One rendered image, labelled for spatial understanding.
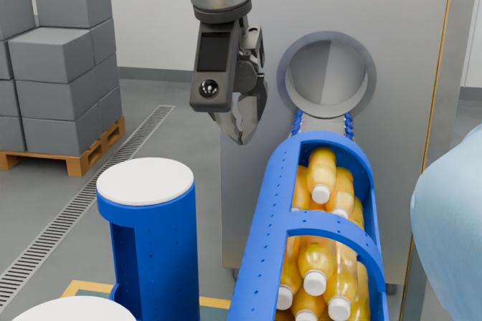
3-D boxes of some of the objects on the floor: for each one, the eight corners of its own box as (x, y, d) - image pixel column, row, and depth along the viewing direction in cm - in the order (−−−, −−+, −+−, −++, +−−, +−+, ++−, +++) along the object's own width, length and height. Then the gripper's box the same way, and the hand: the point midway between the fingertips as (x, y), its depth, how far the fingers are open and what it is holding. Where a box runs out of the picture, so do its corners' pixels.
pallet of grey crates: (125, 131, 455) (111, -19, 406) (81, 177, 383) (58, 1, 334) (-8, 120, 476) (-37, -24, 427) (-73, 162, 404) (-117, -6, 355)
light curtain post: (400, 416, 209) (480, -66, 139) (402, 430, 204) (485, -65, 134) (384, 414, 210) (455, -67, 140) (384, 428, 205) (459, -65, 135)
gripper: (263, -19, 70) (279, 116, 83) (194, -15, 72) (219, 117, 85) (254, 11, 64) (272, 153, 77) (178, 16, 65) (209, 154, 78)
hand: (241, 140), depth 78 cm, fingers closed
